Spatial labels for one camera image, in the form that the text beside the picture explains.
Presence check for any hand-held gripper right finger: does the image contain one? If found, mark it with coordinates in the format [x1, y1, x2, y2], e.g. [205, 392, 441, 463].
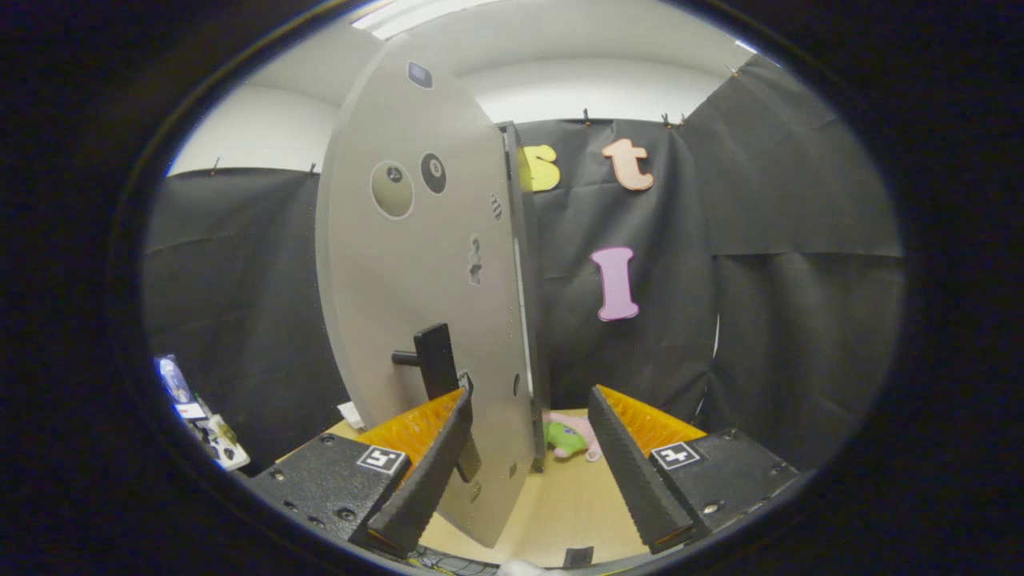
[586, 384, 802, 555]

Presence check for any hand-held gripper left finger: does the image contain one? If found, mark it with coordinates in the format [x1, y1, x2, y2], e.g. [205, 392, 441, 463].
[248, 386, 474, 559]

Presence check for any black cabinet door handle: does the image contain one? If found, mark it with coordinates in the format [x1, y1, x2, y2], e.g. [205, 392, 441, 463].
[391, 322, 483, 484]

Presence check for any dark grey shoe cabinet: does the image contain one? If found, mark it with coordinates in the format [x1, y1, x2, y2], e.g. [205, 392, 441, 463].
[498, 120, 554, 474]

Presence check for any light grey shoe cabinet door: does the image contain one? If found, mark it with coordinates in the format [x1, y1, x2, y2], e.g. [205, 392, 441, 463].
[315, 36, 538, 550]

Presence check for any pink and green plush toy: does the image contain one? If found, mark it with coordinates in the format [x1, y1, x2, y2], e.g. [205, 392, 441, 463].
[543, 411, 603, 463]

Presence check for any pile of small printed packets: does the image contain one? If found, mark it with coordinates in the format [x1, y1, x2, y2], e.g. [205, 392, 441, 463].
[154, 354, 251, 473]

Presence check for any black backdrop cloth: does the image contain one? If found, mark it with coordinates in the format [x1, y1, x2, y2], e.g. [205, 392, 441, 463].
[142, 54, 906, 474]

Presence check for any long ceiling light panel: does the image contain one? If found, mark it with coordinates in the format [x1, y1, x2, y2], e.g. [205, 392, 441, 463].
[352, 0, 498, 41]

